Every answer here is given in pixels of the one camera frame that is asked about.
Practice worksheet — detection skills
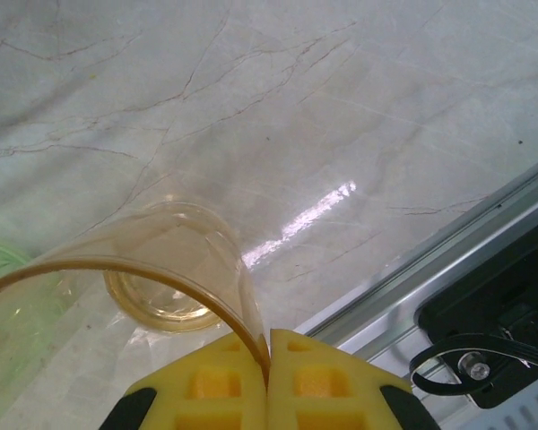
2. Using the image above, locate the orange translucent cup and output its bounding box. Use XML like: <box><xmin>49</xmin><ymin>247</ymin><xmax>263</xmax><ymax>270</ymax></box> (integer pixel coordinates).
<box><xmin>0</xmin><ymin>201</ymin><xmax>270</xmax><ymax>391</ymax></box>

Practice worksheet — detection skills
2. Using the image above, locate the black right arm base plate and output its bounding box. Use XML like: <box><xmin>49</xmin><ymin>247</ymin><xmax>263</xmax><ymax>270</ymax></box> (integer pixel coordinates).
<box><xmin>414</xmin><ymin>214</ymin><xmax>538</xmax><ymax>411</ymax></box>

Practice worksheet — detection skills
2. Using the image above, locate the black cable loop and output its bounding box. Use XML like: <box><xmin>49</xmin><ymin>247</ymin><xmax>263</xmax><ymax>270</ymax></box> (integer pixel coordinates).
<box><xmin>410</xmin><ymin>333</ymin><xmax>534</xmax><ymax>398</ymax></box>

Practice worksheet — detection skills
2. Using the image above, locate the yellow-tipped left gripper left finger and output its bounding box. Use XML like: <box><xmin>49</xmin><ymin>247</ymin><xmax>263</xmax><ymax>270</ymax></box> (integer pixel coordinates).
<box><xmin>111</xmin><ymin>333</ymin><xmax>270</xmax><ymax>430</ymax></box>

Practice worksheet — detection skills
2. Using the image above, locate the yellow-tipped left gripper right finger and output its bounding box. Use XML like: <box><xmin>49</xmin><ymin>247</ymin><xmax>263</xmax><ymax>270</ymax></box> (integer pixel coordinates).
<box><xmin>267</xmin><ymin>328</ymin><xmax>441</xmax><ymax>430</ymax></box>

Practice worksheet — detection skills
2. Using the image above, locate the white slotted cable duct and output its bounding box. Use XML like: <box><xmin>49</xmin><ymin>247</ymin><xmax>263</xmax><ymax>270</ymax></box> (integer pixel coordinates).
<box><xmin>456</xmin><ymin>378</ymin><xmax>538</xmax><ymax>430</ymax></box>

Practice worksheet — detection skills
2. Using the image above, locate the small light green cup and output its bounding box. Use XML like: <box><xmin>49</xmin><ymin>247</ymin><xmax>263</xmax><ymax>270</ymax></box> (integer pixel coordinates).
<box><xmin>0</xmin><ymin>238</ymin><xmax>77</xmax><ymax>373</ymax></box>

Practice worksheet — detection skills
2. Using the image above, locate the wide aluminium extrusion rail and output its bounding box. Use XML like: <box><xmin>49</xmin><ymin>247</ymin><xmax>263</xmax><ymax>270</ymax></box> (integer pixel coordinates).
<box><xmin>295</xmin><ymin>150</ymin><xmax>538</xmax><ymax>430</ymax></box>

